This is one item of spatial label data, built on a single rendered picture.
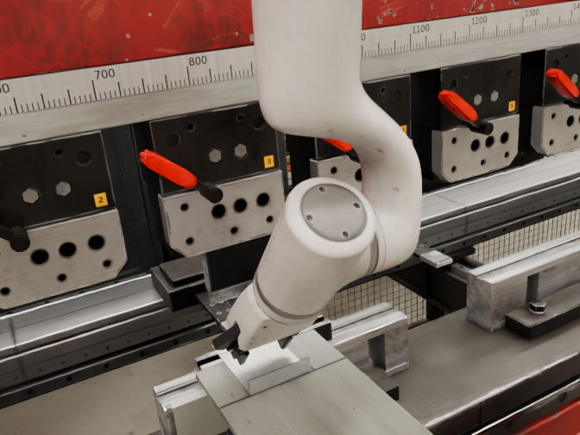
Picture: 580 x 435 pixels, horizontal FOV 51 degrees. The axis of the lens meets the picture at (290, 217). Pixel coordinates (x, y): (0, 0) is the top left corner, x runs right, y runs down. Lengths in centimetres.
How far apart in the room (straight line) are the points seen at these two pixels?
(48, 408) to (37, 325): 158
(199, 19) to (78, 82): 14
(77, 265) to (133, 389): 192
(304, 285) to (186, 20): 30
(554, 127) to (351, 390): 53
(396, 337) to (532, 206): 64
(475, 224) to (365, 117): 89
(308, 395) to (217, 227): 23
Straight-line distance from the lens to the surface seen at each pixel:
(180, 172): 65
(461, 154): 90
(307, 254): 52
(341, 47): 49
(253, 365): 82
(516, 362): 105
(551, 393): 109
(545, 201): 153
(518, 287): 112
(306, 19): 47
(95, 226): 68
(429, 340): 108
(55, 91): 65
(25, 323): 109
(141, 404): 250
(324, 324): 89
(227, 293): 81
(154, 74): 66
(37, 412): 264
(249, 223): 73
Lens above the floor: 147
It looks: 21 degrees down
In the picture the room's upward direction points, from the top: 5 degrees counter-clockwise
